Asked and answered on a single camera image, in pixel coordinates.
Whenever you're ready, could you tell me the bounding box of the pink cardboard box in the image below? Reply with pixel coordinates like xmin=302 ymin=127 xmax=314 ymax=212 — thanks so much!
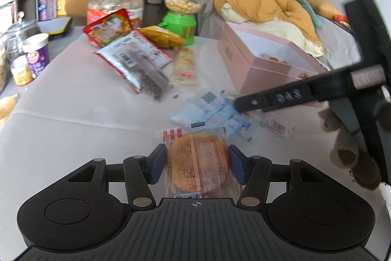
xmin=217 ymin=21 xmax=330 ymax=103

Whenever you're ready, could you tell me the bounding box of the pile of blue white packets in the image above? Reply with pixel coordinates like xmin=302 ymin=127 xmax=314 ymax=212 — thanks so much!
xmin=170 ymin=92 xmax=253 ymax=137

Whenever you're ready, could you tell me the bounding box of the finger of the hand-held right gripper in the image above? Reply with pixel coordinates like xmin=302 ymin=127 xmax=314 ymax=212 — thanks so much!
xmin=234 ymin=68 xmax=355 ymax=114

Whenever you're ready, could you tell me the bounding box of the purple snack cup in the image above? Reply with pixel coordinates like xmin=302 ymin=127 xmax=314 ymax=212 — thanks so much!
xmin=22 ymin=33 xmax=50 ymax=78

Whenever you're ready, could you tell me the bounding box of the long clear cracker packet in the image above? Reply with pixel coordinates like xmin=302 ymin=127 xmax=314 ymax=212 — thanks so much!
xmin=169 ymin=47 xmax=198 ymax=86

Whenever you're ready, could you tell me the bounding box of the round cracker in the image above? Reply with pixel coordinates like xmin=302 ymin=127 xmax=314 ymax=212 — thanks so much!
xmin=157 ymin=123 xmax=242 ymax=199

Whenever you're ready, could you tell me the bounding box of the person's right hand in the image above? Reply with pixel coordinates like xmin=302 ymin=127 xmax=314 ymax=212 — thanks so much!
xmin=318 ymin=102 xmax=382 ymax=191

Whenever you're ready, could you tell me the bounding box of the yellow snack packet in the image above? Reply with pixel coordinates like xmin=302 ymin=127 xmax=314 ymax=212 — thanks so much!
xmin=137 ymin=25 xmax=186 ymax=50

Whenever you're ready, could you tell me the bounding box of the orange cream quilt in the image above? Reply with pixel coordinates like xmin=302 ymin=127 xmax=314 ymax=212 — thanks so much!
xmin=213 ymin=0 xmax=325 ymax=57

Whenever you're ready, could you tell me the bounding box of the bread piece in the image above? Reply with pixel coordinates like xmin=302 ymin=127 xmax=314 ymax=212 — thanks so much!
xmin=0 ymin=94 xmax=20 ymax=123

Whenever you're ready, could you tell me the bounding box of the glass jar with lid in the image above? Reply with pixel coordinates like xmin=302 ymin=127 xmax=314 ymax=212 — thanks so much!
xmin=2 ymin=12 xmax=42 ymax=66

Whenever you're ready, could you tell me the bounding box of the silver packet of brown snacks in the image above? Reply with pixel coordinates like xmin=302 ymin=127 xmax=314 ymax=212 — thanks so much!
xmin=94 ymin=30 xmax=173 ymax=102

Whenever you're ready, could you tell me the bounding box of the yellow white snack cup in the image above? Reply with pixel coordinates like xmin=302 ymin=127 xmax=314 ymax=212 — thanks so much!
xmin=10 ymin=56 xmax=36 ymax=87

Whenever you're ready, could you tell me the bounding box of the green candy dispenser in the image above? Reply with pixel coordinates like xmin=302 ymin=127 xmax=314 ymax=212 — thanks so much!
xmin=158 ymin=0 xmax=203 ymax=46

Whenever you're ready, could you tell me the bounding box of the red orange toy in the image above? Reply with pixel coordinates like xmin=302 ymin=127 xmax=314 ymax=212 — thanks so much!
xmin=333 ymin=14 xmax=350 ymax=28

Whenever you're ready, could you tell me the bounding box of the yellow black tray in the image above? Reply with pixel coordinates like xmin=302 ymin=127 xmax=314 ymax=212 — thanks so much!
xmin=37 ymin=16 xmax=73 ymax=35

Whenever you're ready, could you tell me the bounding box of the red snack packet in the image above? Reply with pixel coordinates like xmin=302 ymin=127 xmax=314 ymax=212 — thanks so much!
xmin=83 ymin=8 xmax=135 ymax=48

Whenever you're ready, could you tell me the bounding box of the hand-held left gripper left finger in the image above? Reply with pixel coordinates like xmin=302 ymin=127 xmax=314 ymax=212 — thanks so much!
xmin=68 ymin=143 xmax=168 ymax=209

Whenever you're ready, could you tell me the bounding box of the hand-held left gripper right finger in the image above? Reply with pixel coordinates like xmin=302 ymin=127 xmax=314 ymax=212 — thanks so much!
xmin=228 ymin=145 xmax=325 ymax=208

